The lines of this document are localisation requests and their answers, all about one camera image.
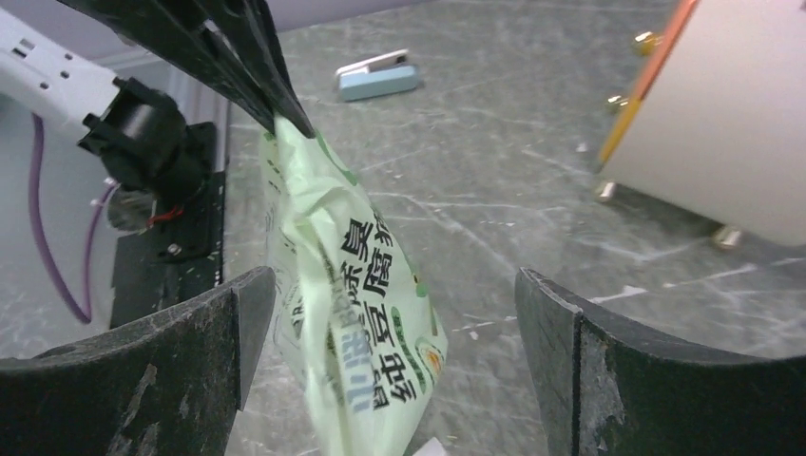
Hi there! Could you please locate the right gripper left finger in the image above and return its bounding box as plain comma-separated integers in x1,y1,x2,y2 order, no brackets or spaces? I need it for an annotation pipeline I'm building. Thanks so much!
1,267,276,455

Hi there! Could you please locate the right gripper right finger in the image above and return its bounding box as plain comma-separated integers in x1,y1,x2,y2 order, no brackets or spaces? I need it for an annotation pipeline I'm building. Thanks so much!
515,269,805,455

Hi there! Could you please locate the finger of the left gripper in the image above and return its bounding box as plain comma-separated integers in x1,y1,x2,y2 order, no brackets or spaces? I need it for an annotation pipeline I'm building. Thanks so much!
201,0,316,139
63,0,275,132

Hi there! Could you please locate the green cat litter bag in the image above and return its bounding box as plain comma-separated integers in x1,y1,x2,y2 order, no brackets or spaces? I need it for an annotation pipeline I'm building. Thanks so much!
259,117,448,455

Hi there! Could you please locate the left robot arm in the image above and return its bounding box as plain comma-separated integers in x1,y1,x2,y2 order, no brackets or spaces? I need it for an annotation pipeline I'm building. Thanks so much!
1,0,316,207

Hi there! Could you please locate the light blue stapler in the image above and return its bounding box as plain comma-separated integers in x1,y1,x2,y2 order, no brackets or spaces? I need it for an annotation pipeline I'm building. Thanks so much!
335,48,422,103

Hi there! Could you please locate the round beige drawer cabinet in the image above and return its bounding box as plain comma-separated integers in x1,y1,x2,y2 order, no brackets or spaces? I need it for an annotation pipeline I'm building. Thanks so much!
595,0,805,249

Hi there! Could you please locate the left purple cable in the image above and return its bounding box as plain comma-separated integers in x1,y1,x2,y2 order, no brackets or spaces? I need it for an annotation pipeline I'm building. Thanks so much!
26,113,118,326

